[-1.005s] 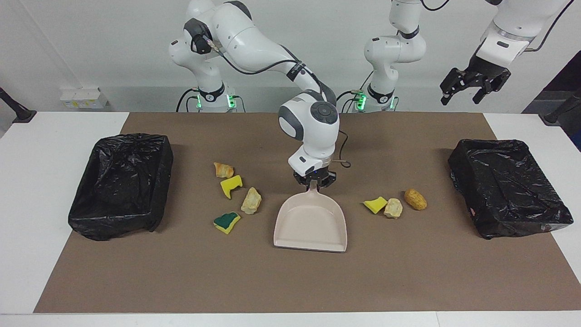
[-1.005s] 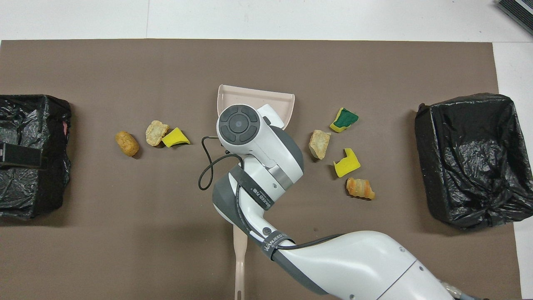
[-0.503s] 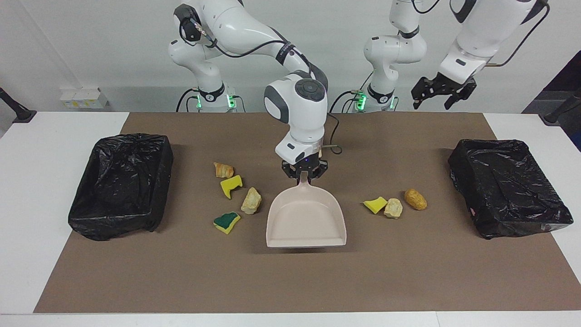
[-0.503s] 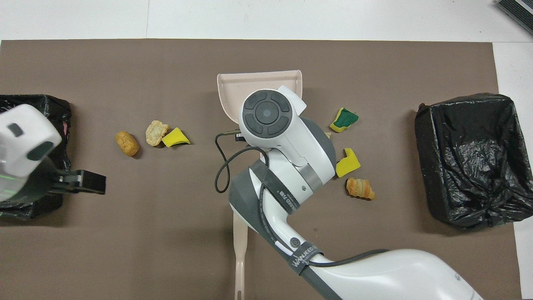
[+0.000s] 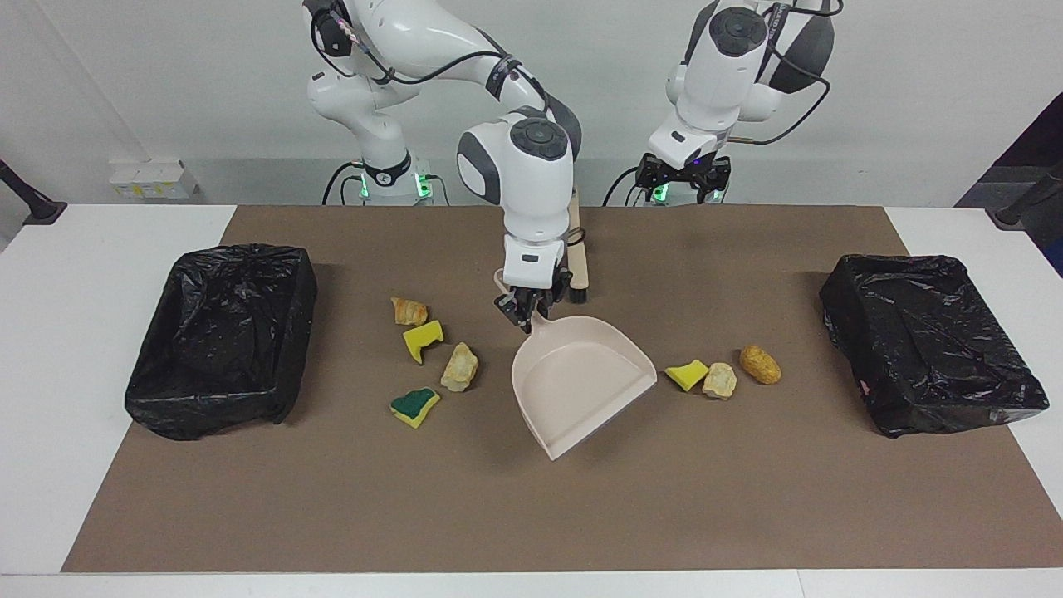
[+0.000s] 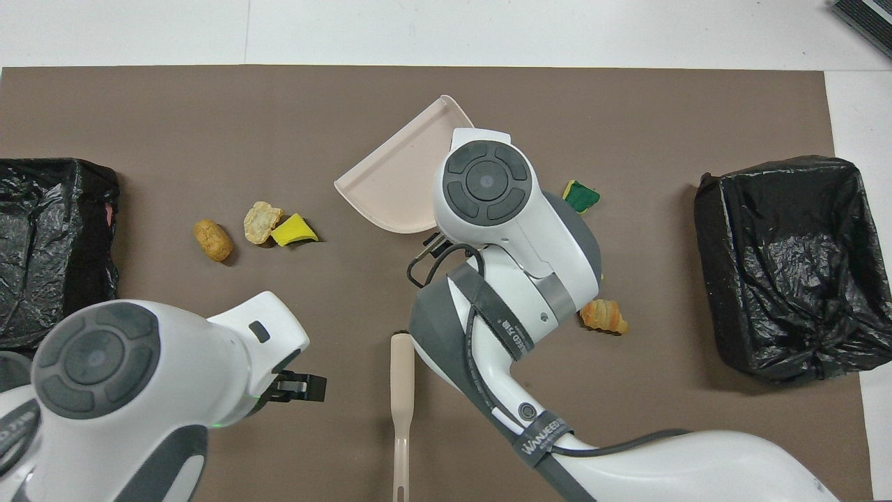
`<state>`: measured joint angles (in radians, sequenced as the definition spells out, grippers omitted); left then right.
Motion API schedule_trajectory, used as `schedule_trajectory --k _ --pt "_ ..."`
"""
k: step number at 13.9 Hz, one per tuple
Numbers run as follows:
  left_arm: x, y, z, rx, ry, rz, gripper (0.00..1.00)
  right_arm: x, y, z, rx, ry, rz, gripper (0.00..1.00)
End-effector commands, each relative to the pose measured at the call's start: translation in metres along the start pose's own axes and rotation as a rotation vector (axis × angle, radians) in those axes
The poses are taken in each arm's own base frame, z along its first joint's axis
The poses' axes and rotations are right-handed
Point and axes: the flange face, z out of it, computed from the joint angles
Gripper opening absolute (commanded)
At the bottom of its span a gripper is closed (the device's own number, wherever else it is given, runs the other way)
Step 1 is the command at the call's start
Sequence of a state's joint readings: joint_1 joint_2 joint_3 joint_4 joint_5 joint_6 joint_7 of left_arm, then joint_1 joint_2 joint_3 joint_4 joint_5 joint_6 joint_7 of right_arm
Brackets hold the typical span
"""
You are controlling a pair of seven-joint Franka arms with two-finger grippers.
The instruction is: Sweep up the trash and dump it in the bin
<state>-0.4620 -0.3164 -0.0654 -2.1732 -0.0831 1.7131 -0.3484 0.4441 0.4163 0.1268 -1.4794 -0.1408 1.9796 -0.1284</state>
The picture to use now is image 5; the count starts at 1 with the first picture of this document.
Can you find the beige bread chunk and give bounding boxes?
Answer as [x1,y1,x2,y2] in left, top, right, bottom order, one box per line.
[440,342,480,393]

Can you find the pale croissant toy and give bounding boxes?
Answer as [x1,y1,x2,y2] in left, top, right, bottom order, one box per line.
[702,362,738,401]

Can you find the brown bread roll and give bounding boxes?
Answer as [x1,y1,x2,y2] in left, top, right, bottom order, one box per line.
[739,345,782,385]

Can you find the wedge yellow green sponge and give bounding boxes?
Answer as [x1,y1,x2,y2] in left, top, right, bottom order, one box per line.
[664,359,711,392]

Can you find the brown table mat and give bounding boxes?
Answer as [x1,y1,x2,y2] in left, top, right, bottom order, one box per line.
[62,205,1063,574]

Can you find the black bag-lined bin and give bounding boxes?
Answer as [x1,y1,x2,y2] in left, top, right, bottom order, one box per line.
[125,243,318,441]
[820,254,1050,439]

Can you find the beige brush black bristles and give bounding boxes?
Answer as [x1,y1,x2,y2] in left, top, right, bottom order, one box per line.
[566,188,590,304]

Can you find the wavy green yellow sponge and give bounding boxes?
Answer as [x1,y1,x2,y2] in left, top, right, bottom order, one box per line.
[390,387,442,429]

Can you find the notched yellow sponge piece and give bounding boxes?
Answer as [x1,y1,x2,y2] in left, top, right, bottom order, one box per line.
[403,320,445,365]

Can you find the white wall socket box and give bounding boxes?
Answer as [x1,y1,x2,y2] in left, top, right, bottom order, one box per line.
[109,159,198,200]

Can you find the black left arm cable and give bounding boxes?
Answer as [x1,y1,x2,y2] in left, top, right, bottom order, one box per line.
[735,0,845,147]

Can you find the black base power cable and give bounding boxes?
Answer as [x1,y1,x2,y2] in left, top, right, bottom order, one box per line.
[602,164,649,207]
[322,162,366,206]

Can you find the beige plastic dustpan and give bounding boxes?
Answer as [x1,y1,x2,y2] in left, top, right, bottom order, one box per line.
[493,267,658,462]

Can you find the black stand foot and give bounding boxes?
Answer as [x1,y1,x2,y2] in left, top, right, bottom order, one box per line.
[987,162,1063,231]
[0,158,67,226]

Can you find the dark background panel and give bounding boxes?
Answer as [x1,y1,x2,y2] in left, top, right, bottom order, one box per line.
[955,91,1063,277]

